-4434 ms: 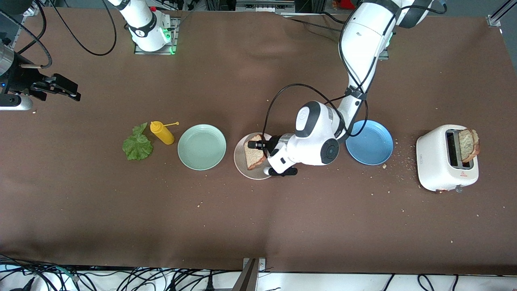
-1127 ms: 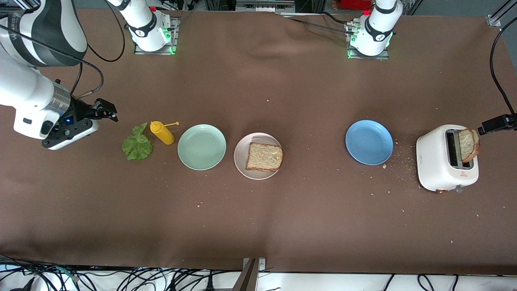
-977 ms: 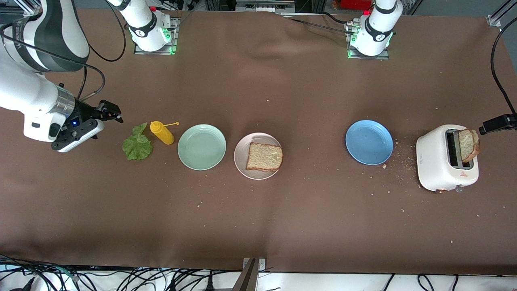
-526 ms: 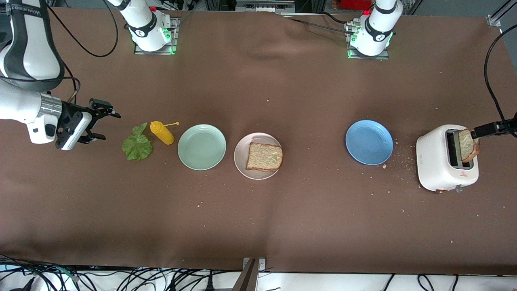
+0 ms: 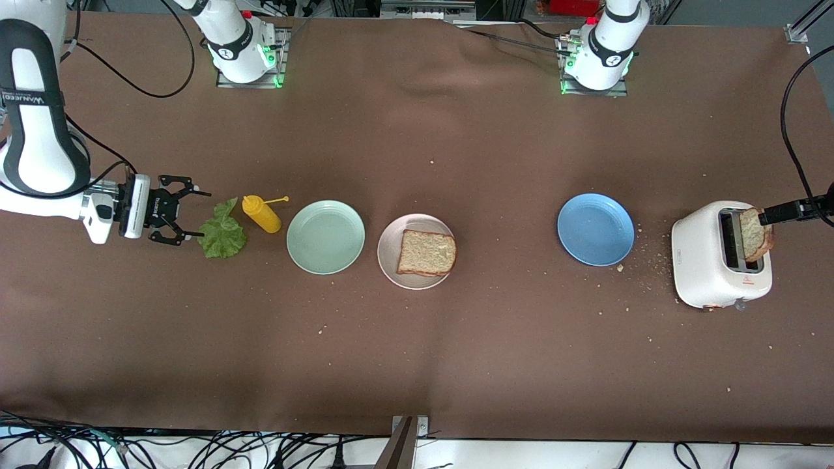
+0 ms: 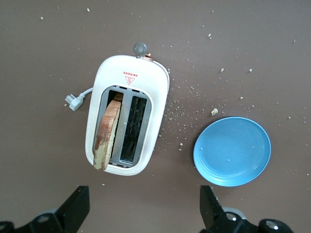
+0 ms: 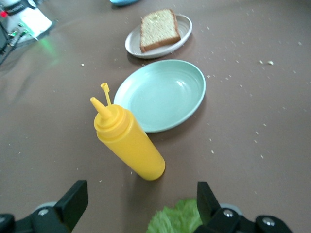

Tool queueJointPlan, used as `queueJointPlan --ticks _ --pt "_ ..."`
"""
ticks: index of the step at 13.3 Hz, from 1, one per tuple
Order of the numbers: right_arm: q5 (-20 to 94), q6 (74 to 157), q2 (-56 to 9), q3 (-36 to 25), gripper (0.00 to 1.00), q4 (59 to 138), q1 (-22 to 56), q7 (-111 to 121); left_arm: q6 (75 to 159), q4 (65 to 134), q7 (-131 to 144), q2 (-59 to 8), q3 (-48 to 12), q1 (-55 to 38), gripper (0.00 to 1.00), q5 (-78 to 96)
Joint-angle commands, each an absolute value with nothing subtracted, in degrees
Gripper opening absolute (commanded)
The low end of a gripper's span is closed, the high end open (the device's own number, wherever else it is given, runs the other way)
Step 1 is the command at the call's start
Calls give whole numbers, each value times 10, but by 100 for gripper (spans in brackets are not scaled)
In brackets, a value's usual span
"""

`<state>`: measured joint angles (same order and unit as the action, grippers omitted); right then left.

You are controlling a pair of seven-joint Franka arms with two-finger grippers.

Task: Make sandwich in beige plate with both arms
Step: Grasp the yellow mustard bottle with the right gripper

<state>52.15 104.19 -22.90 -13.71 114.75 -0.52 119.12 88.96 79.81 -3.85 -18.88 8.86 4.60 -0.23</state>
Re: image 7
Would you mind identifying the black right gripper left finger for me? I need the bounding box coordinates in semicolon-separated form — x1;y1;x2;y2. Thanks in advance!
0;180;88;233

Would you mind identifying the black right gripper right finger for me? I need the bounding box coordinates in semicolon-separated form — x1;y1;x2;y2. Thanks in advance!
194;181;294;233

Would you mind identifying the green lettuce leaf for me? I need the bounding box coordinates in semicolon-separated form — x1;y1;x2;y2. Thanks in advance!
145;198;204;233

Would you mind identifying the yellow squeeze bottle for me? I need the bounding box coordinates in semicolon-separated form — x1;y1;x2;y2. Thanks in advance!
90;82;166;182

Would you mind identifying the brown bread slice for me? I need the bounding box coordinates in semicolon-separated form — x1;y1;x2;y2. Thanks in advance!
139;9;182;53

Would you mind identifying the pale green plate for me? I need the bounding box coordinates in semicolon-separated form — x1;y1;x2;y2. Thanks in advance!
113;59;207;133

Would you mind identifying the beige plate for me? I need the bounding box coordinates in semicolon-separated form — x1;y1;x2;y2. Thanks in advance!
124;13;193;60

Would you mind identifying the blue plate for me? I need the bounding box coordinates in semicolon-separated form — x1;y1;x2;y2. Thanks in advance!
109;0;140;7

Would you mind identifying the brown table cloth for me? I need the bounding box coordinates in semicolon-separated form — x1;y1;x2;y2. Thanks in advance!
0;0;311;233

